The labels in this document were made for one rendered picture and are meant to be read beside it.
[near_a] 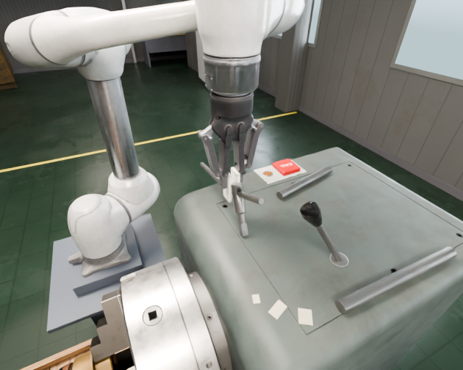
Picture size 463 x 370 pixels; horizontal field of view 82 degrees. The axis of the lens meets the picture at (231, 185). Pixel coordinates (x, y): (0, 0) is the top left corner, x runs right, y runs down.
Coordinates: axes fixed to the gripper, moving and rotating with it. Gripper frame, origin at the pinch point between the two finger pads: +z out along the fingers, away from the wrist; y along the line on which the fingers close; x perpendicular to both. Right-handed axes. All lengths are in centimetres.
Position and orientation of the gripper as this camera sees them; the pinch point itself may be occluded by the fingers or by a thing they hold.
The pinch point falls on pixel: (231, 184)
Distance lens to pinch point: 57.5
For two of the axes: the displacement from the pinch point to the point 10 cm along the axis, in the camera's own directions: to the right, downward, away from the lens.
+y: -9.0, 2.7, -3.6
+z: 0.0, 8.0, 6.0
